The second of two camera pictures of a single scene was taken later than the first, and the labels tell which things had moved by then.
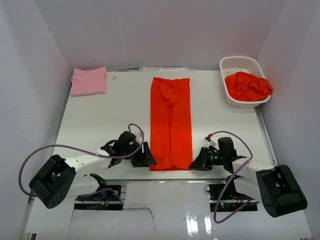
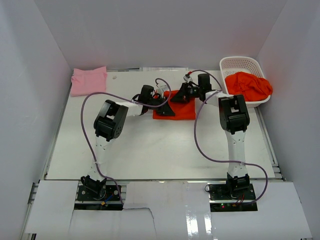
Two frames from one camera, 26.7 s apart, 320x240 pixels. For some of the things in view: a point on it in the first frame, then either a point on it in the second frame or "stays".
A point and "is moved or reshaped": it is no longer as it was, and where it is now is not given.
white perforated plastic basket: x=232 y=64 stays
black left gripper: x=144 y=158 to x=165 y=109
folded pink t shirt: x=88 y=82 stays
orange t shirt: x=171 y=132 is moved or reshaped
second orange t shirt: x=248 y=87 stays
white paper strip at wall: x=163 y=69 stays
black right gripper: x=201 y=162 to x=182 y=95
